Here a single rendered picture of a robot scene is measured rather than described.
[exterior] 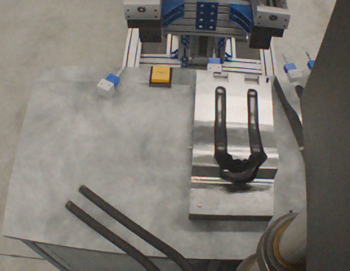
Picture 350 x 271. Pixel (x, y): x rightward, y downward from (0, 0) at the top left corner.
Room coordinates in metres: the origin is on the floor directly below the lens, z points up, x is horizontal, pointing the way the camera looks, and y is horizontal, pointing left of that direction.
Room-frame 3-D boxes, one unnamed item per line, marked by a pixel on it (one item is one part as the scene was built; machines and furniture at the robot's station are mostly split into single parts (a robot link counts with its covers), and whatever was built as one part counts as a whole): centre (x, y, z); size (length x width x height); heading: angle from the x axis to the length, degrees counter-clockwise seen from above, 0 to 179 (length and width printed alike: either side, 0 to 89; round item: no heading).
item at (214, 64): (0.99, -0.14, 0.83); 0.13 x 0.05 x 0.05; 176
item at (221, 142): (0.66, -0.20, 0.92); 0.35 x 0.16 x 0.09; 176
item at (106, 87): (0.92, 0.22, 0.83); 0.13 x 0.05 x 0.05; 149
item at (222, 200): (0.65, -0.19, 0.87); 0.50 x 0.26 x 0.14; 176
